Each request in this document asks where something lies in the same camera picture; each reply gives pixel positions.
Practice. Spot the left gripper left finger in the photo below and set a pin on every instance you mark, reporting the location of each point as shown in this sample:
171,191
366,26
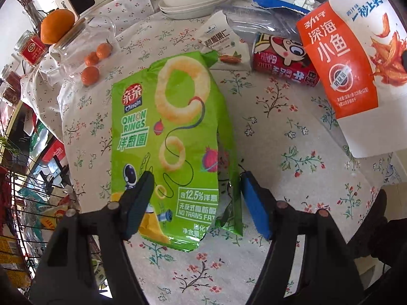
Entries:
65,274

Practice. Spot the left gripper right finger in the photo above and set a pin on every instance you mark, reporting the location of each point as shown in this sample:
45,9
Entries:
328,273

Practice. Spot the green onion rings snack bag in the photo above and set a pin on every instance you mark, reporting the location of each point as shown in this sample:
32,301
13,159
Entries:
171,121

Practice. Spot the red cartoon drink can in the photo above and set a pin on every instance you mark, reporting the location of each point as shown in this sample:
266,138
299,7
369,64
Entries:
283,58

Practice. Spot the orange white fish snack bag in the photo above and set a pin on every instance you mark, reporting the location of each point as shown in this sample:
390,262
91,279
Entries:
356,46

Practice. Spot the blue white carton box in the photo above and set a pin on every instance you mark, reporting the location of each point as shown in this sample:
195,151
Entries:
278,4

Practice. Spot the floral tablecloth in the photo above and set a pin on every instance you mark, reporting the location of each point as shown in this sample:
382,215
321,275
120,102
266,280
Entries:
286,134

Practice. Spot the red labelled glass jar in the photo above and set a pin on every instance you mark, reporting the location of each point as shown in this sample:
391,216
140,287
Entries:
30,48

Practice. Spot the large orange fruit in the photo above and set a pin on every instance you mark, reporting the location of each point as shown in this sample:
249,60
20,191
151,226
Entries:
55,25

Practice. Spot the white nut snack packet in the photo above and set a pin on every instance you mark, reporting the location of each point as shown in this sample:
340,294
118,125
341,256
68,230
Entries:
232,51

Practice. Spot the crumpled white tissue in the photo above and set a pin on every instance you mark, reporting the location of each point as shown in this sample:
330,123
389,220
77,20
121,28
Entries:
307,4

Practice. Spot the white stacked plates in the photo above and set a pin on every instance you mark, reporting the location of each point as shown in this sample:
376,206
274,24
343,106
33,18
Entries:
191,11

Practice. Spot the black wire rack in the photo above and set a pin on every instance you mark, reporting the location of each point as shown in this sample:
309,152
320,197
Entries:
36,192

